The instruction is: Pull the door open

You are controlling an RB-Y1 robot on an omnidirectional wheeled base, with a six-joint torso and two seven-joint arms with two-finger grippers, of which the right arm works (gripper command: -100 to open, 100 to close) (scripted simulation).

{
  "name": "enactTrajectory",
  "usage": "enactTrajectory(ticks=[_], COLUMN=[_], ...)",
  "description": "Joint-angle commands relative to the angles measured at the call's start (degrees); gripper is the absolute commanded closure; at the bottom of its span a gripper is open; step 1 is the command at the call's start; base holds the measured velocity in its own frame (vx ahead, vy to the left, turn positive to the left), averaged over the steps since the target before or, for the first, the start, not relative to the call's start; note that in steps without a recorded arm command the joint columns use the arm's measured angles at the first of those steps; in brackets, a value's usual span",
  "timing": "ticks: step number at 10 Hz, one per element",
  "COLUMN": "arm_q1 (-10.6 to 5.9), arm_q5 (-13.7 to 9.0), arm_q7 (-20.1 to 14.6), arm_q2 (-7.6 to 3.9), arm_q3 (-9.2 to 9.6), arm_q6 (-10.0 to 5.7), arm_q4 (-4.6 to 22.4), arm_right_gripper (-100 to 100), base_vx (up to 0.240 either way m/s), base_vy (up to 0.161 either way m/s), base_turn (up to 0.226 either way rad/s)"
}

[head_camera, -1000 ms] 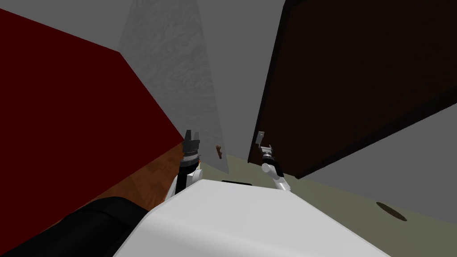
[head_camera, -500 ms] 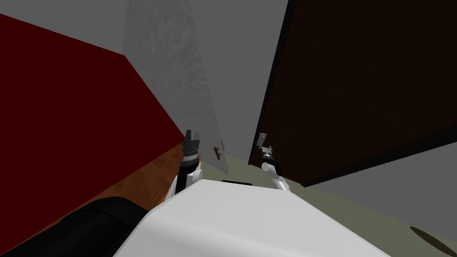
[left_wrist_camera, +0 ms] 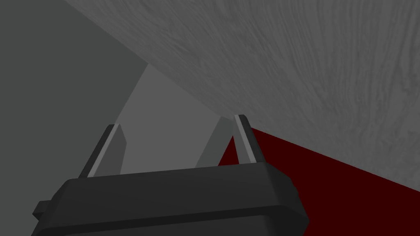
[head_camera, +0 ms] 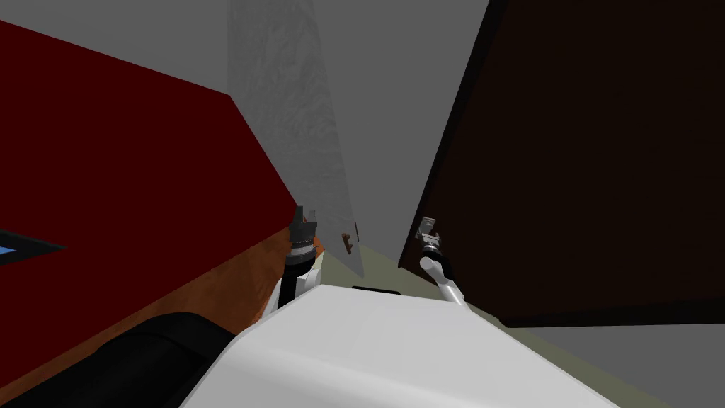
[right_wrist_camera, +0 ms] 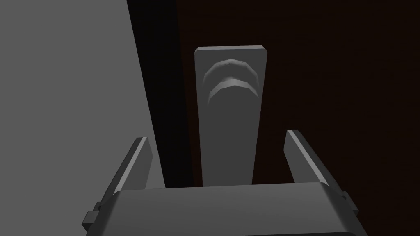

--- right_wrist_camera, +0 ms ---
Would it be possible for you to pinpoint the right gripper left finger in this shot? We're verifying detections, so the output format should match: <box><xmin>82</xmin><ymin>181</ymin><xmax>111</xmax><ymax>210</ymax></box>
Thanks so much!
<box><xmin>100</xmin><ymin>137</ymin><xmax>153</xmax><ymax>205</ymax></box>

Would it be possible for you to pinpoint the dark brown door leaf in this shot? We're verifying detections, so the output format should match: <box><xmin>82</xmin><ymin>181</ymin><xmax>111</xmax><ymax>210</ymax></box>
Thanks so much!
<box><xmin>176</xmin><ymin>0</ymin><xmax>420</xmax><ymax>236</ymax></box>

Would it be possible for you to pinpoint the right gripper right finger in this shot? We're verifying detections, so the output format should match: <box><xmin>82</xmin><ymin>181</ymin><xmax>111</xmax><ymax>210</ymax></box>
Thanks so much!
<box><xmin>283</xmin><ymin>129</ymin><xmax>342</xmax><ymax>197</ymax></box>

